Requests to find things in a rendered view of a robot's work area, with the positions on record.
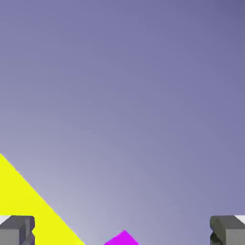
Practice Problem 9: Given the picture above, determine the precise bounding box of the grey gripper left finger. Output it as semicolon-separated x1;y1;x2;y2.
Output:
0;215;36;245

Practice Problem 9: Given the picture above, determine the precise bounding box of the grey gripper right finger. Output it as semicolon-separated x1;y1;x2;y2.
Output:
210;214;245;245

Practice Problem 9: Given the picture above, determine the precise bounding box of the small magenta cube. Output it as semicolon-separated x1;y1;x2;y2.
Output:
103;229;140;245

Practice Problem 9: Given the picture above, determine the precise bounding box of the large yellow box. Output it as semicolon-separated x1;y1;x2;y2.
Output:
0;153;86;245

